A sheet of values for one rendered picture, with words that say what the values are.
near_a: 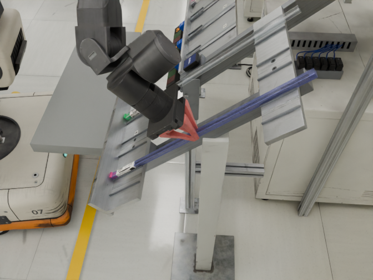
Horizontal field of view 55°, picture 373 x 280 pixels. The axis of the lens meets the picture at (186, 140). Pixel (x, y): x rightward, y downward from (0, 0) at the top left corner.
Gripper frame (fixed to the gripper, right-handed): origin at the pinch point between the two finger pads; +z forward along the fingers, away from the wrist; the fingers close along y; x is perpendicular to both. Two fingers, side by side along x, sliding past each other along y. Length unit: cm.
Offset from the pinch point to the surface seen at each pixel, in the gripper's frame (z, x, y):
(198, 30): 10, 10, 56
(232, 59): 13.4, -0.6, 35.8
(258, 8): 84, 25, 179
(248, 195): 83, 41, 39
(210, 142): 8.7, 3.0, 4.9
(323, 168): 71, 1, 31
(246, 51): 13.7, -5.2, 35.8
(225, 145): 11.7, 1.0, 4.8
